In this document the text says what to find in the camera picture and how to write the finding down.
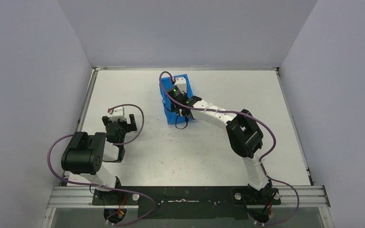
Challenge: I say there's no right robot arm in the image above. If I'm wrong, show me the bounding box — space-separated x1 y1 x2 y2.
167 85 274 205

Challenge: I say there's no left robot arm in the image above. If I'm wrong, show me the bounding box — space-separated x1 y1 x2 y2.
61 114 137 206

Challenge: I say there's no blue plastic bin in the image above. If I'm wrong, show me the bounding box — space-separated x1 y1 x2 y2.
159 74 193 125

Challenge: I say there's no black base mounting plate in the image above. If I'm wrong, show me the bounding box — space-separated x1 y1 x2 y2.
92 186 281 219

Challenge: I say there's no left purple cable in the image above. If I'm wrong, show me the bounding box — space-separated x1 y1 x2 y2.
47 104 158 227

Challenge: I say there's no purple cable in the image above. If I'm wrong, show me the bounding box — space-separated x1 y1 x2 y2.
159 71 300 227
47 104 158 227

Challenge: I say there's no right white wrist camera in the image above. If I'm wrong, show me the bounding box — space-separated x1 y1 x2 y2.
174 77 187 94

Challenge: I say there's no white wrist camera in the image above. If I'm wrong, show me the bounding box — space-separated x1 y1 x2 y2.
174 77 187 94
107 106 125 122

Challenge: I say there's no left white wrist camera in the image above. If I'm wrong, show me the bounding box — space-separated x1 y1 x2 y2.
107 106 125 122

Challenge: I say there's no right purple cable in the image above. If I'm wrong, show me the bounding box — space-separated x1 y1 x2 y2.
159 71 300 227

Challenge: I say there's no aluminium front rail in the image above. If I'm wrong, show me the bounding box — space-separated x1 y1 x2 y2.
47 186 330 208

